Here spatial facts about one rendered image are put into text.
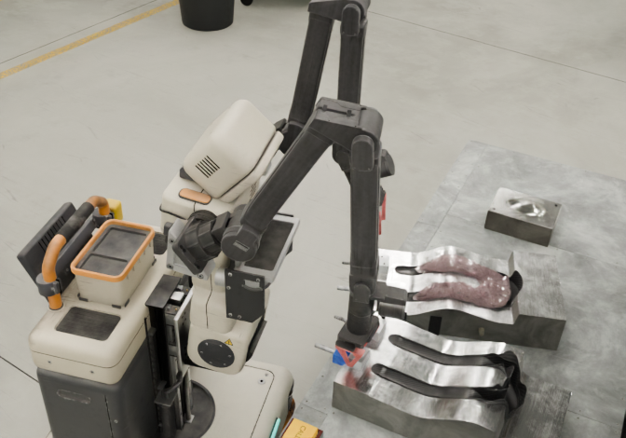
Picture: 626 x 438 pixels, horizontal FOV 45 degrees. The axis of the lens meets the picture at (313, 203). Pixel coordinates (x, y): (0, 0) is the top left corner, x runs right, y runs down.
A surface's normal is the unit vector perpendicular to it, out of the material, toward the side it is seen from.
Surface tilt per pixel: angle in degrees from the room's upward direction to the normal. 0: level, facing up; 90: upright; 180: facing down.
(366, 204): 95
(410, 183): 0
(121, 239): 0
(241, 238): 95
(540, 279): 0
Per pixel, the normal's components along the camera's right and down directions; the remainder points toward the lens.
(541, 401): 0.04, -0.81
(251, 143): 0.68, -0.48
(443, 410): -0.39, -0.85
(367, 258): -0.13, 0.52
